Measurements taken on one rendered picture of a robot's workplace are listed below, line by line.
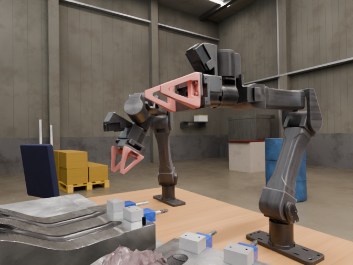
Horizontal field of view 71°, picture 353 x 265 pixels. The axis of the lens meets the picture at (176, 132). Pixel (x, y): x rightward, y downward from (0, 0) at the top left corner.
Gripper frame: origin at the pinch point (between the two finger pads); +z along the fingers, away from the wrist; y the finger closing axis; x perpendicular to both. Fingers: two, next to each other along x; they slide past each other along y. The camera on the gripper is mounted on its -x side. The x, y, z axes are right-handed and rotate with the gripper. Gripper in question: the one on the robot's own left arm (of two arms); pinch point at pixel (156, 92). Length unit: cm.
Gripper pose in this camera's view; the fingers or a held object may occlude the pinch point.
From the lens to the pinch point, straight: 48.6
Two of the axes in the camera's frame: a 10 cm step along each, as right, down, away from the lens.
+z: -8.4, 0.4, -5.4
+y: 5.4, -0.2, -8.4
